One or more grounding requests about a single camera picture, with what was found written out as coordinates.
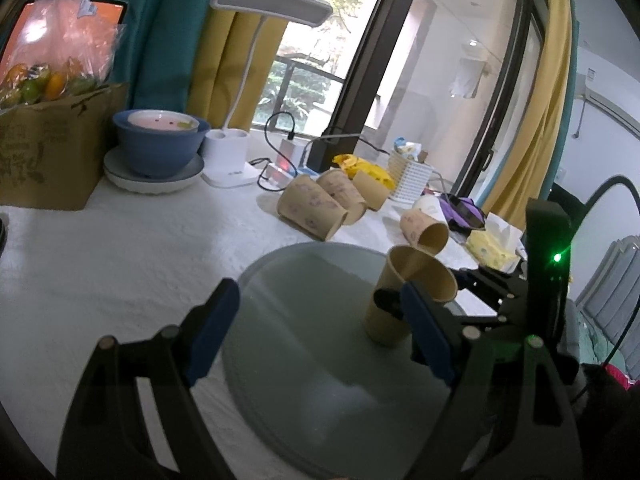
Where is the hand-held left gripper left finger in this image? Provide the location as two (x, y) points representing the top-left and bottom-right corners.
(56, 277), (241, 480)

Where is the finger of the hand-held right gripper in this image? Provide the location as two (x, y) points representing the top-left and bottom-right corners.
(446, 267), (528, 312)
(373, 287), (502, 332)

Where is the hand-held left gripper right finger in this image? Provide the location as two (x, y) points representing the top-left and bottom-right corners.
(399, 280), (585, 480)

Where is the brown paper cup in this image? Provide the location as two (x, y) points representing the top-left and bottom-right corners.
(316, 169), (369, 225)
(399, 208), (450, 256)
(277, 175), (350, 242)
(352, 169), (394, 211)
(363, 245), (459, 346)

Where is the white paper cup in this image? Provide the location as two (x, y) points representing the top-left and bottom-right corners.
(412, 195), (449, 226)

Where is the yellow tissue pack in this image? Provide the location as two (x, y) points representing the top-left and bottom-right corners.
(465, 212), (522, 272)

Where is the grey chair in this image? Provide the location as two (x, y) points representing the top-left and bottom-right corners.
(574, 235), (640, 367)

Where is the purple cloth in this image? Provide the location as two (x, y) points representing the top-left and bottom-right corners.
(439, 194), (487, 234)

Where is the round grey tray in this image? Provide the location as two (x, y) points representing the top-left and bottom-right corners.
(222, 242), (501, 479)

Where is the white woven basket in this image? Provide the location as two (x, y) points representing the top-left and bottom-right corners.
(388, 149), (434, 205)

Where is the yellow cloth item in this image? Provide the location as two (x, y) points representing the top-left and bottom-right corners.
(332, 153), (394, 187)

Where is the dark cloth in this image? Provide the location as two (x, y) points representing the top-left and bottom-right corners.
(574, 362), (640, 480)

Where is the white power strip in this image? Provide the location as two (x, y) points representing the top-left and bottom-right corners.
(256, 159), (307, 192)

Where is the white round plate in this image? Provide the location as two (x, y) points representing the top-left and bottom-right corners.
(103, 145), (206, 195)

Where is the blue bowl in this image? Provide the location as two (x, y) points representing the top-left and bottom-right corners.
(112, 108), (211, 179)

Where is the white charger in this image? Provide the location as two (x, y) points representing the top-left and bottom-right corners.
(278, 137), (298, 172)

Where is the white air conditioner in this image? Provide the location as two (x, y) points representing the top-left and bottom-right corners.
(581, 74), (640, 137)

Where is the yellow curtain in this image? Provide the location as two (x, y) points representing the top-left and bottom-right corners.
(479, 0), (574, 241)
(186, 0), (321, 133)

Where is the cardboard box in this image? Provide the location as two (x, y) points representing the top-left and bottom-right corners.
(0, 82), (129, 212)

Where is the teal curtain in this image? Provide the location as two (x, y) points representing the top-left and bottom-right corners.
(47, 0), (232, 126)

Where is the plastic bag of fruit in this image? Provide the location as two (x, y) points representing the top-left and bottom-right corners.
(0, 0), (127, 111)

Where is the white desk lamp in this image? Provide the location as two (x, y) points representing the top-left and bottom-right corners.
(201, 0), (335, 189)

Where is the tablet screen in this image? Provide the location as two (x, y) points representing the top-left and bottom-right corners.
(0, 0), (129, 86)

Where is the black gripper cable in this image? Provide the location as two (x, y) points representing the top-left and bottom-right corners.
(570, 174), (640, 406)

